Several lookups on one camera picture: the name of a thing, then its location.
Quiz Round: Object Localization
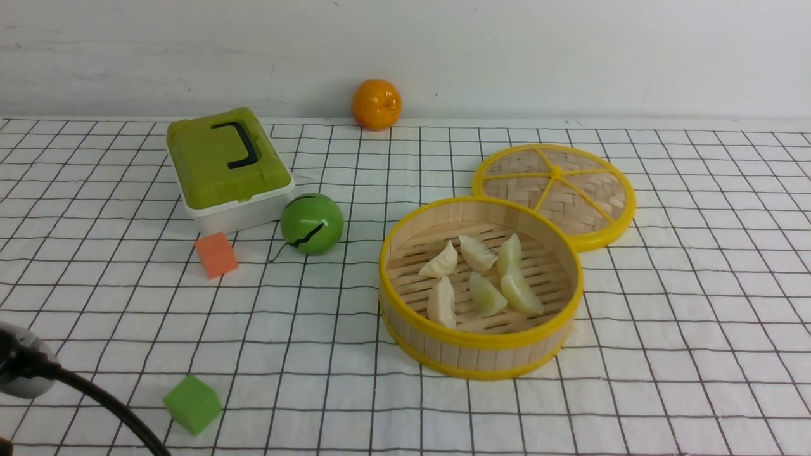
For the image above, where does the white dumpling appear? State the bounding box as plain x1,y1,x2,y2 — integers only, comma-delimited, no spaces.
426,276,457,329
499,265,544,315
418,241,458,278
458,236,497,274
496,233,523,277
468,271,508,317

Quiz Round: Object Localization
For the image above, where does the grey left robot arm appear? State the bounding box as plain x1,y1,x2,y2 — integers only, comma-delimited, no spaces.
1,322,57,400

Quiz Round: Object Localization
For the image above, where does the bamboo steamer tray yellow rim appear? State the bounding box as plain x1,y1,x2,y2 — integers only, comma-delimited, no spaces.
378,196,584,381

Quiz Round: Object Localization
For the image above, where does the bamboo steamer lid yellow rim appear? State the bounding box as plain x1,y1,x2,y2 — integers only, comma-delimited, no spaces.
471,144,637,252

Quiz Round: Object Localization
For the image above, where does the white black grid tablecloth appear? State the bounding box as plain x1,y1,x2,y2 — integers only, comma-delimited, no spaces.
1,118,810,455

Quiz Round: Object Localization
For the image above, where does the orange fruit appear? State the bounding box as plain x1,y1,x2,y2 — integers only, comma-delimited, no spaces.
351,79,402,132

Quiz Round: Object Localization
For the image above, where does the green lid white box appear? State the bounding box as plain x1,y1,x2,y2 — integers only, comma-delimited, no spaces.
165,107,295,237

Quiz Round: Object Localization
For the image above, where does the orange foam cube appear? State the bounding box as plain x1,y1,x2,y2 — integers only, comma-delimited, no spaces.
194,232,238,280

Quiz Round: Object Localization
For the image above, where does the green foam cube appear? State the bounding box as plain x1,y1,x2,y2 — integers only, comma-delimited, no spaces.
163,374,223,436

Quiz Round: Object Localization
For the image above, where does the green ball with black cord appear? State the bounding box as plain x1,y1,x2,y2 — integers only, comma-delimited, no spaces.
278,193,345,256

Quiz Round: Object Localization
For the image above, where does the black cable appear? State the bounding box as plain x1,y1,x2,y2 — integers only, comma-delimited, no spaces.
25,364,172,456

